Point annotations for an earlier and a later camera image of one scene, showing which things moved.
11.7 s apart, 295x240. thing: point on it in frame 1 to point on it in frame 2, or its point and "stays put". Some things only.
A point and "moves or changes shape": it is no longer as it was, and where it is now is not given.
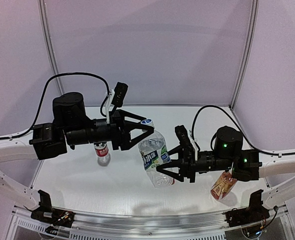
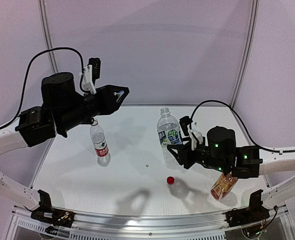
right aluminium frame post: [254, 15] stays put
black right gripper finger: [177, 163] to [179, 156]
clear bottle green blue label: [154, 152] to [169, 134]
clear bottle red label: [102, 151] stays put
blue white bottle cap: [146, 121] moves or changes shape
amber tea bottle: [223, 185] stays put
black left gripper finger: [127, 123] to [117, 88]
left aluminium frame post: [46, 28] stays put
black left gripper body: [119, 129] to [99, 100]
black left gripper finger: [149, 129] to [119, 102]
